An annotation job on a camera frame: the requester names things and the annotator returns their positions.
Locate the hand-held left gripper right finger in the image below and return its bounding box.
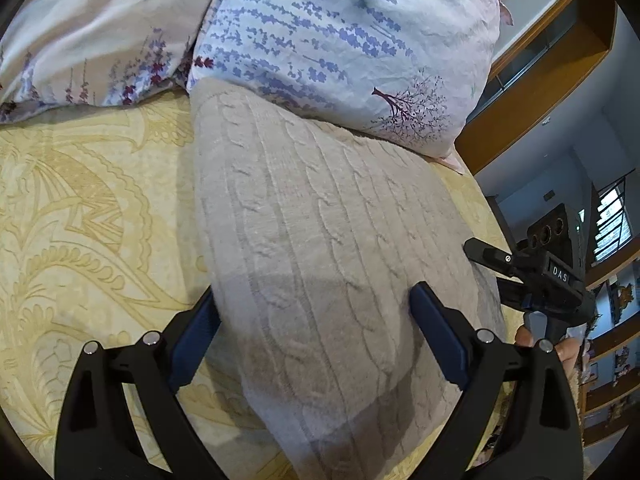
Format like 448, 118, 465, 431
409, 281, 586, 480

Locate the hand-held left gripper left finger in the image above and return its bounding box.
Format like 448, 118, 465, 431
54, 290, 226, 480

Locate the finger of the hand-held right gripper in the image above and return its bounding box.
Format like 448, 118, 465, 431
496, 277, 532, 312
463, 238, 527, 277

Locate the beige cable-knit sweater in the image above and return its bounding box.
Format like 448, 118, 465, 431
190, 80, 507, 480

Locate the person's right hand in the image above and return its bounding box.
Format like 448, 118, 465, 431
514, 312, 584, 378

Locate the window with metal grille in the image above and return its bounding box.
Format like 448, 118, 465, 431
591, 170, 640, 267

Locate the yellow patterned bed sheet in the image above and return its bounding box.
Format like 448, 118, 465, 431
0, 89, 518, 480

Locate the wooden headboard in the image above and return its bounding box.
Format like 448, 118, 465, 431
454, 0, 621, 177

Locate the pillow with blue tree print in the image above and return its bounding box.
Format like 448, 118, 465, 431
186, 0, 516, 175

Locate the pillow with purple flower print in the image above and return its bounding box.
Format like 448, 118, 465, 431
0, 0, 243, 123

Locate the wooden wall shelf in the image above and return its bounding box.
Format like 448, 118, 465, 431
575, 260, 640, 453

